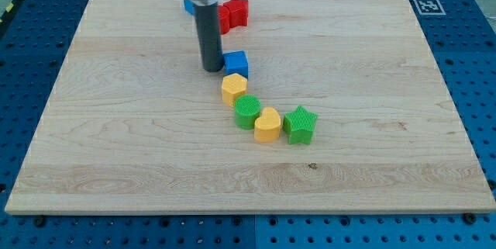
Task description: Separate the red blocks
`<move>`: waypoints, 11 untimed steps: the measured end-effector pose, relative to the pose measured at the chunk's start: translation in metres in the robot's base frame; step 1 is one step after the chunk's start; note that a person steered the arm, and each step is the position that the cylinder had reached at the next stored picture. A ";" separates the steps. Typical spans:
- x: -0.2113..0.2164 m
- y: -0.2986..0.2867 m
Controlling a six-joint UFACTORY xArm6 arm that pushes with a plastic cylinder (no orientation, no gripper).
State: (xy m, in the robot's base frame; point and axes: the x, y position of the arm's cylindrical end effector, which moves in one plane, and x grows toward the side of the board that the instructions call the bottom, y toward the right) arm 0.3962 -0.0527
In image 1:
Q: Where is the green cylinder block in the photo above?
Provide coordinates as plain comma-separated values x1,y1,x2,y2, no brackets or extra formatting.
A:
234,95,261,130

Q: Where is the yellow heart block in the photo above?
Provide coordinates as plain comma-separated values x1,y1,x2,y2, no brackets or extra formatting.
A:
254,107,282,143

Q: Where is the yellow hexagon block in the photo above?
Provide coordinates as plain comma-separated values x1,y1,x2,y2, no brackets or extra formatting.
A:
221,73,248,107

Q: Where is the blue cube block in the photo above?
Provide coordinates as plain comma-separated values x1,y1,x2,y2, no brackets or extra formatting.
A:
223,50,249,79

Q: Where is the green star block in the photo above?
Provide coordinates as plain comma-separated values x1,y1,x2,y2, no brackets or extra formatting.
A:
282,105,318,145

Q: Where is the red star block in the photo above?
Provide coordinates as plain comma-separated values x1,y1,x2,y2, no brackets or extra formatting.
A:
223,0,249,28

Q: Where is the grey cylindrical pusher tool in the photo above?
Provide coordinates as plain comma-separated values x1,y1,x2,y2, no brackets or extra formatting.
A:
193,0,224,72

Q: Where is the light wooden board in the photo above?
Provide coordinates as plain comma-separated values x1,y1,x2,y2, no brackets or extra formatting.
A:
5,0,495,216

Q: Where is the blue block behind tool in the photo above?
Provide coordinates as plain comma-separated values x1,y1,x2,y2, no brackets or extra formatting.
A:
183,0,195,16

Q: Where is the white fiducial marker tag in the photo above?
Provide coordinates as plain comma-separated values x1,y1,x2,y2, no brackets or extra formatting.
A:
413,0,446,16

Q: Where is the yellow black hazard tape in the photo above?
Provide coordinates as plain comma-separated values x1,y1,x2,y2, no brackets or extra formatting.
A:
1,0,25,25

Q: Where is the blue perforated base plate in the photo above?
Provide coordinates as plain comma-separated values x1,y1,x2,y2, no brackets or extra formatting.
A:
1,0,495,248

